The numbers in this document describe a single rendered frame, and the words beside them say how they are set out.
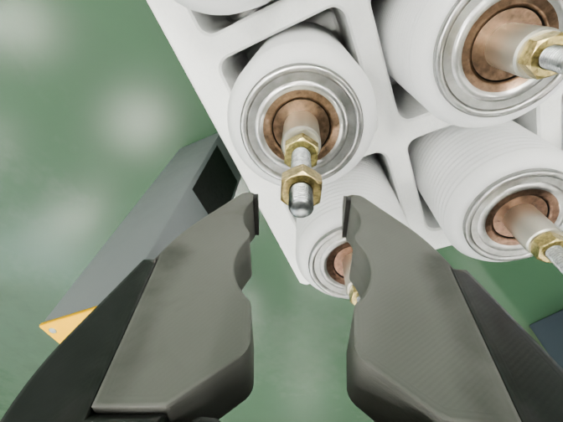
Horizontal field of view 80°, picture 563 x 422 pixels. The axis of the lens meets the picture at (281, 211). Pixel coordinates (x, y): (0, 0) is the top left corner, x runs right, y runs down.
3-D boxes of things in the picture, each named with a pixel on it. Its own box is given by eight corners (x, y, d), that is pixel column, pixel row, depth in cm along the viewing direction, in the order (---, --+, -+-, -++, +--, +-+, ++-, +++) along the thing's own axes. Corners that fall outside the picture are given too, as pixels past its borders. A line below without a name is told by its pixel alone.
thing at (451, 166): (389, 97, 37) (450, 167, 22) (482, 78, 36) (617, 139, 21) (393, 174, 42) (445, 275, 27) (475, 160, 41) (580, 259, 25)
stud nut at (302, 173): (290, 206, 16) (289, 216, 15) (272, 176, 15) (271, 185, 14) (329, 189, 15) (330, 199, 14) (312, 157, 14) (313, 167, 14)
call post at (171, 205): (244, 172, 51) (183, 361, 25) (204, 187, 53) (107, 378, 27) (220, 131, 48) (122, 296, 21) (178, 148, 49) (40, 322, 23)
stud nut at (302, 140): (291, 170, 19) (291, 177, 18) (277, 144, 18) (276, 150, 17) (324, 155, 18) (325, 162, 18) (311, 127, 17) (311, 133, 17)
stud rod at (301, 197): (296, 150, 20) (295, 223, 13) (289, 135, 19) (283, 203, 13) (312, 142, 20) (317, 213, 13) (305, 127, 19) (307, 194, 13)
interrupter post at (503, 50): (471, 48, 19) (500, 58, 16) (511, 8, 17) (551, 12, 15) (497, 78, 19) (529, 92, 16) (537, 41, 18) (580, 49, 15)
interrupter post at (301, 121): (311, 100, 20) (312, 117, 18) (326, 135, 22) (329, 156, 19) (275, 117, 21) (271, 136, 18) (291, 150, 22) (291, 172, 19)
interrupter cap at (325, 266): (324, 301, 30) (325, 308, 29) (294, 237, 26) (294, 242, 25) (412, 281, 28) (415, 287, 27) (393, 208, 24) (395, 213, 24)
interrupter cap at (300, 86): (334, 36, 19) (336, 38, 18) (378, 152, 22) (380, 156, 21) (219, 98, 21) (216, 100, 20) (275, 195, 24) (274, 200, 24)
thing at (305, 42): (325, 1, 33) (346, 7, 18) (358, 93, 37) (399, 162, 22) (240, 49, 35) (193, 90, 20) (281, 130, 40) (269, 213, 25)
